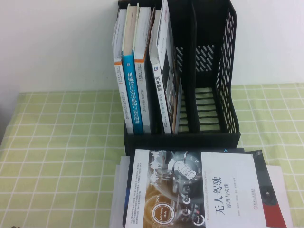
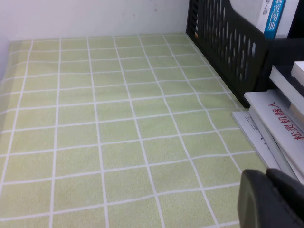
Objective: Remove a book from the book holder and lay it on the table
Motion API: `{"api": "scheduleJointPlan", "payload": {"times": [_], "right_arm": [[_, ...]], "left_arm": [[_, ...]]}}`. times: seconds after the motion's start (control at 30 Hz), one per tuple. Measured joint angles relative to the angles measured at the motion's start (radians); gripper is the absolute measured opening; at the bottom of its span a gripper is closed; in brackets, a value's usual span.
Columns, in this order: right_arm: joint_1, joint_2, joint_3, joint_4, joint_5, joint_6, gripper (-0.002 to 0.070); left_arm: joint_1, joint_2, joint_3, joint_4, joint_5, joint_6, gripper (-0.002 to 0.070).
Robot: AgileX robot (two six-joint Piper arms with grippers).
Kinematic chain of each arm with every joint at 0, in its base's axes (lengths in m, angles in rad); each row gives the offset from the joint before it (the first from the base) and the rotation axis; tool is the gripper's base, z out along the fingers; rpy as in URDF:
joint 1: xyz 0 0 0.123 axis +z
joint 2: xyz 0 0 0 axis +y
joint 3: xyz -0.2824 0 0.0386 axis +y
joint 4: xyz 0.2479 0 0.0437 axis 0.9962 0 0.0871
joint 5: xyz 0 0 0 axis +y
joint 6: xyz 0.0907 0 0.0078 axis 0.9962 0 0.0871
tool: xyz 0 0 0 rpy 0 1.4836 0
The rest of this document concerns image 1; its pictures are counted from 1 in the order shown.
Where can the AgileX robotics brochure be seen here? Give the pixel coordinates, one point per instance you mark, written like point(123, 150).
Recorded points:
point(166, 35)

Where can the white book orange band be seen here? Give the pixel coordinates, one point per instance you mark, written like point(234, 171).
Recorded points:
point(145, 95)
point(120, 95)

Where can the blue spine book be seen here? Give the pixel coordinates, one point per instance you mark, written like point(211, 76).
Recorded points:
point(134, 99)

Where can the white thin book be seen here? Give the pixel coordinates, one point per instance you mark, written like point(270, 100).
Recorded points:
point(124, 164)

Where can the black plastic book holder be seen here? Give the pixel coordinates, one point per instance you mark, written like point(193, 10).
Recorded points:
point(209, 140)

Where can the self-driving book white cover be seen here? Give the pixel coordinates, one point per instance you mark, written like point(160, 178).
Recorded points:
point(225, 190)

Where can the black and red book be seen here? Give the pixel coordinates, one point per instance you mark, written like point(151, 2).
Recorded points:
point(268, 202)

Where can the green checked tablecloth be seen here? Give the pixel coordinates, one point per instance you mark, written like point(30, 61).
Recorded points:
point(59, 142)

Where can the white paper stack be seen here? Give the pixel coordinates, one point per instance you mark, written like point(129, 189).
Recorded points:
point(282, 185)

